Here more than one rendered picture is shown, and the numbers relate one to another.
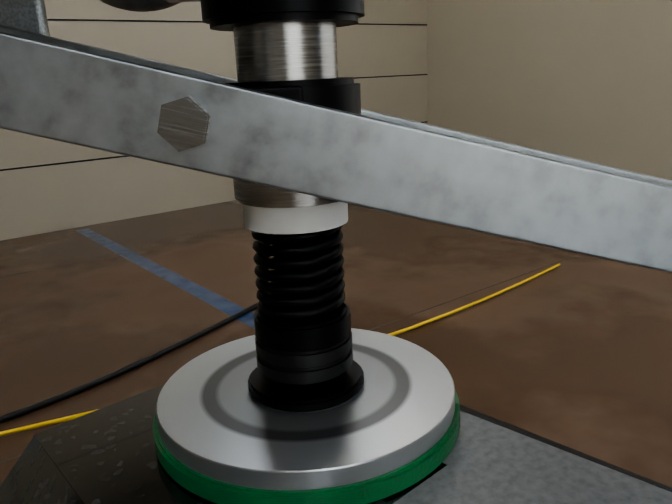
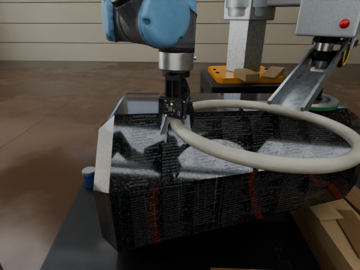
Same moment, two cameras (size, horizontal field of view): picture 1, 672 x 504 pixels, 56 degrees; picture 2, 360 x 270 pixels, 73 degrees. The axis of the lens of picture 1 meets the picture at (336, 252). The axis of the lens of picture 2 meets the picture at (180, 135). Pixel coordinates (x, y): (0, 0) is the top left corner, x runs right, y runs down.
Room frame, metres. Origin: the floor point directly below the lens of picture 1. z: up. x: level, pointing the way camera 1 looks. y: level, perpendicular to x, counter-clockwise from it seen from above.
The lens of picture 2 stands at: (0.68, -1.23, 1.18)
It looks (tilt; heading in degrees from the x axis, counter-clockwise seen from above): 26 degrees down; 131
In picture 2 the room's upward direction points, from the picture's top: straight up
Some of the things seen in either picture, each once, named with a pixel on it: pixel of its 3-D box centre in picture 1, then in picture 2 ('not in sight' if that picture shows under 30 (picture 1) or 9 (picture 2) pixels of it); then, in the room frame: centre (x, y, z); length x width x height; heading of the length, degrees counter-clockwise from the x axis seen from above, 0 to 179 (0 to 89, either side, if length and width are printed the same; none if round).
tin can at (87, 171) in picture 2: not in sight; (90, 177); (-0.84, -0.52, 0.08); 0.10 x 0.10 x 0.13
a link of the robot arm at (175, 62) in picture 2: not in sight; (177, 61); (0.25, -0.75, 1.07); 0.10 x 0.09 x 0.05; 31
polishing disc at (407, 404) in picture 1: (306, 390); (312, 98); (0.42, 0.03, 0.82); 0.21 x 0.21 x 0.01
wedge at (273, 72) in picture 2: not in sight; (272, 72); (0.00, 0.60, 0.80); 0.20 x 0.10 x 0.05; 92
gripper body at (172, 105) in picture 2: not in sight; (175, 94); (0.25, -0.76, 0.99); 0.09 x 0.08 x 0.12; 121
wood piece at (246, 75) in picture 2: not in sight; (246, 74); (-0.11, 0.39, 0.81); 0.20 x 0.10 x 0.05; 142
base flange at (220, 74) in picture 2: not in sight; (242, 73); (-0.25, 0.60, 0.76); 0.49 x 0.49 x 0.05; 44
